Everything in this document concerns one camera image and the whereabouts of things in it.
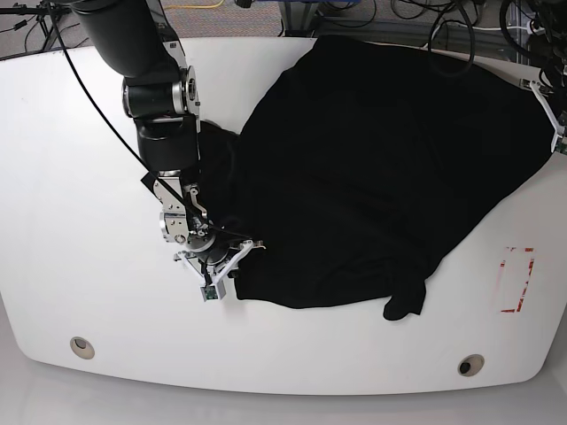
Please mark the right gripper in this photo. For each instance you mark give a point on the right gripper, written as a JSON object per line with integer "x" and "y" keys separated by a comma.
{"x": 212, "y": 250}

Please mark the black T-shirt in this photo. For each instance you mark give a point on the black T-shirt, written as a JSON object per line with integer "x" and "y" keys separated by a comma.
{"x": 362, "y": 167}

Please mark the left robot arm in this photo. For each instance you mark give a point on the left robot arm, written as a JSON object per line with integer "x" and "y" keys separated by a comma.
{"x": 548, "y": 25}

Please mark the black tripod stand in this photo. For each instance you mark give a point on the black tripod stand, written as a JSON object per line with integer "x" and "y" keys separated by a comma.
{"x": 25, "y": 27}

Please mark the red tape rectangle marking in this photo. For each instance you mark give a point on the red tape rectangle marking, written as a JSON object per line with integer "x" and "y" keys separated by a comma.
{"x": 514, "y": 275}

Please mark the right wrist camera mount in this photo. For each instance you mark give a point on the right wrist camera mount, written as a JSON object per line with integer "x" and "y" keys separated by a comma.
{"x": 211, "y": 279}

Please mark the left table cable grommet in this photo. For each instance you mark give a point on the left table cable grommet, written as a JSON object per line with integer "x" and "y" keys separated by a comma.
{"x": 82, "y": 348}

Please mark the table cable grommet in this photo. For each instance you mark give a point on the table cable grommet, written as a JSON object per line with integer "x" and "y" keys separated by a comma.
{"x": 82, "y": 348}
{"x": 471, "y": 365}

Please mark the right table cable grommet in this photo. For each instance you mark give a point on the right table cable grommet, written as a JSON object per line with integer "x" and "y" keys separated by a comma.
{"x": 471, "y": 365}

